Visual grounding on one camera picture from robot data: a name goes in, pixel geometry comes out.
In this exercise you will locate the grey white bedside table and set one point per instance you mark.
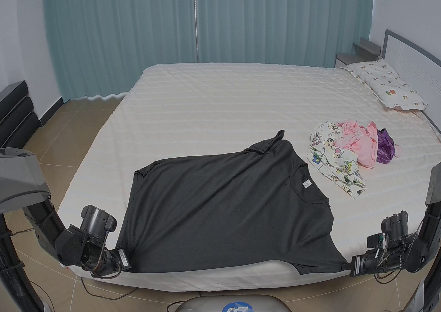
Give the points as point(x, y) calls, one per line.
point(351, 59)

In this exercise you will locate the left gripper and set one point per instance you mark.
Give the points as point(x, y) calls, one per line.
point(105, 262)

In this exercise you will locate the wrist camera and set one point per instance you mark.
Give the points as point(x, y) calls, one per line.
point(124, 259)
point(374, 241)

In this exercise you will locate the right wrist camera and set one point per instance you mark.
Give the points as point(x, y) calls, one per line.
point(374, 241)

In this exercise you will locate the black T-shirt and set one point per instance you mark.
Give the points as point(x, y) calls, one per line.
point(224, 210)

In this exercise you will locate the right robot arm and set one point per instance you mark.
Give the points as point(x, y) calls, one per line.
point(418, 248)

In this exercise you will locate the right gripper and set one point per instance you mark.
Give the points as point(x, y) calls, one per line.
point(368, 264)

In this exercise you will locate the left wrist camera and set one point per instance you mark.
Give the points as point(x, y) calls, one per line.
point(124, 259)

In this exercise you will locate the black chest of drawers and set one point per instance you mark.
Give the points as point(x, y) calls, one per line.
point(15, 110)

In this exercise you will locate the white printed pillow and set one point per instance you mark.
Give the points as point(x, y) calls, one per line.
point(386, 84)

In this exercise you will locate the white printed pyjama top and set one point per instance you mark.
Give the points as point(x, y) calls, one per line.
point(332, 165)

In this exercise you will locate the pink garment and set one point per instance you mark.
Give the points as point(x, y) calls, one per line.
point(361, 146)

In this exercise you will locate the bed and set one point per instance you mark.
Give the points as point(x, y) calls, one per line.
point(224, 107)

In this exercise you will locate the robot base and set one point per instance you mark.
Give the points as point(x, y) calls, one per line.
point(206, 304)

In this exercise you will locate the purple garment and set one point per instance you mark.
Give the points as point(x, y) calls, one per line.
point(386, 148)

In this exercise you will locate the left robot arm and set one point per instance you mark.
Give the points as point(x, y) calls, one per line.
point(51, 231)

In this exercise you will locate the blue-green curtain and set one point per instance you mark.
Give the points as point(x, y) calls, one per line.
point(120, 27)
point(282, 10)

